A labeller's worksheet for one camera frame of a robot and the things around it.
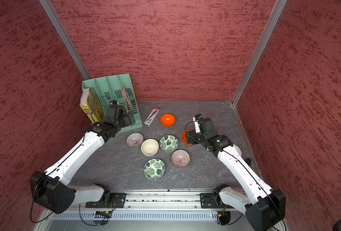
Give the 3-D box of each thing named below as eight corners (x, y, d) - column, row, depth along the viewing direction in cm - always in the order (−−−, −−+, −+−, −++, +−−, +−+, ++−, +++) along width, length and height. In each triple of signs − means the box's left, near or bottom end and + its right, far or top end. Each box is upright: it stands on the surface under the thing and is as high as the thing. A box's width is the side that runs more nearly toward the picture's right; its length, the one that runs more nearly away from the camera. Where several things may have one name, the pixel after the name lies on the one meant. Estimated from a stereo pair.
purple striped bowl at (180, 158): (171, 167, 87) (171, 164, 83) (171, 152, 94) (171, 149, 90) (189, 167, 88) (190, 164, 83) (188, 152, 94) (189, 149, 90)
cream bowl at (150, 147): (140, 157, 91) (139, 154, 86) (143, 142, 98) (142, 138, 94) (158, 157, 91) (157, 154, 86) (159, 142, 98) (159, 138, 94)
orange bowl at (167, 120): (160, 128, 105) (159, 123, 101) (161, 118, 112) (160, 113, 107) (175, 128, 105) (175, 124, 101) (175, 118, 112) (175, 113, 107)
